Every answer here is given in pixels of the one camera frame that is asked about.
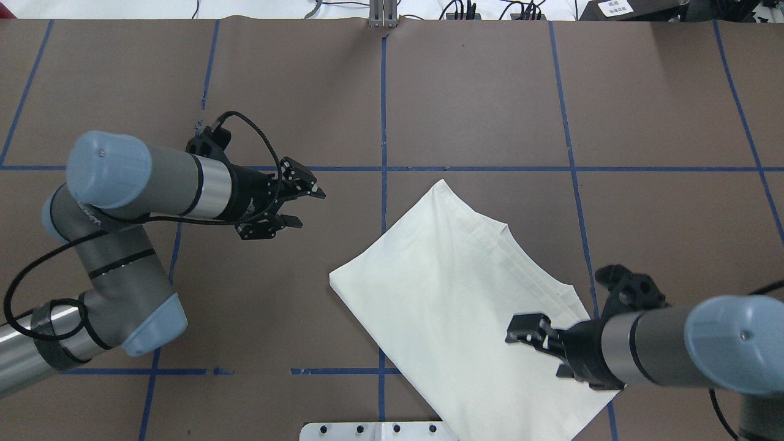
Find white long-sleeve cat shirt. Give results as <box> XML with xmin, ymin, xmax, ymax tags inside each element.
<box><xmin>330</xmin><ymin>179</ymin><xmax>616</xmax><ymax>440</ymax></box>

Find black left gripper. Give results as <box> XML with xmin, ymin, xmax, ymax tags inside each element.
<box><xmin>230</xmin><ymin>157</ymin><xmax>326</xmax><ymax>241</ymax></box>

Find left robot arm grey silver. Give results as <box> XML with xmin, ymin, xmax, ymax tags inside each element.
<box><xmin>2</xmin><ymin>128</ymin><xmax>326</xmax><ymax>397</ymax></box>

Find right robot arm grey silver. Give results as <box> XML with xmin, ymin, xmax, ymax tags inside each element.
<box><xmin>506</xmin><ymin>295</ymin><xmax>783</xmax><ymax>440</ymax></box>

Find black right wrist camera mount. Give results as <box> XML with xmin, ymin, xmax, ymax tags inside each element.
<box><xmin>594</xmin><ymin>263</ymin><xmax>669</xmax><ymax>320</ymax></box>

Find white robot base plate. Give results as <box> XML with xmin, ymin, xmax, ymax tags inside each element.
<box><xmin>299</xmin><ymin>421</ymin><xmax>459</xmax><ymax>440</ymax></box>

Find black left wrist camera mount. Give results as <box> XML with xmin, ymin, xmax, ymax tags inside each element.
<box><xmin>186</xmin><ymin>126</ymin><xmax>232</xmax><ymax>164</ymax></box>

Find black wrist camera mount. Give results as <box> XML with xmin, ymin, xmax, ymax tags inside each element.
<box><xmin>186</xmin><ymin>126</ymin><xmax>232</xmax><ymax>164</ymax></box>
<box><xmin>594</xmin><ymin>263</ymin><xmax>669</xmax><ymax>320</ymax></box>

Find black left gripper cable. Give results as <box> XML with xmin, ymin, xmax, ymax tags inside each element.
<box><xmin>3</xmin><ymin>111</ymin><xmax>284</xmax><ymax>344</ymax></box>

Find black box with label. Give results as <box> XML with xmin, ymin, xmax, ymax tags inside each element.
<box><xmin>578</xmin><ymin>1</ymin><xmax>689</xmax><ymax>22</ymax></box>

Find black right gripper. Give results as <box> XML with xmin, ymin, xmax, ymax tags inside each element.
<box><xmin>506</xmin><ymin>312</ymin><xmax>625</xmax><ymax>391</ymax></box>

